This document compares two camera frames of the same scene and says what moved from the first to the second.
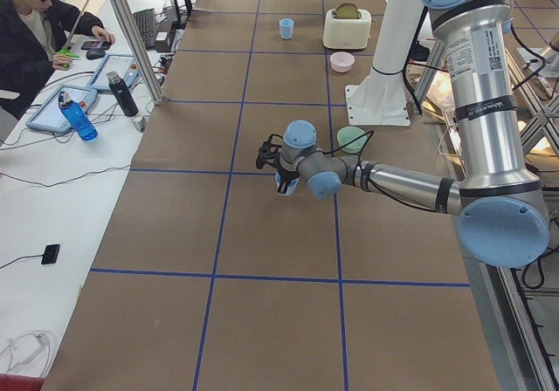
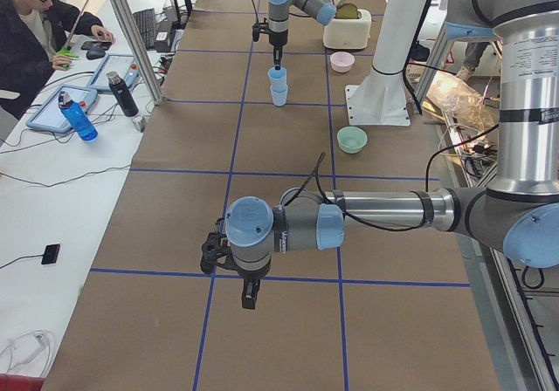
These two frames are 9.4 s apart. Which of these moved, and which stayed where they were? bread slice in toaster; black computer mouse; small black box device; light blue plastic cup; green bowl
Moved: light blue plastic cup
Stayed: bread slice in toaster; green bowl; small black box device; black computer mouse
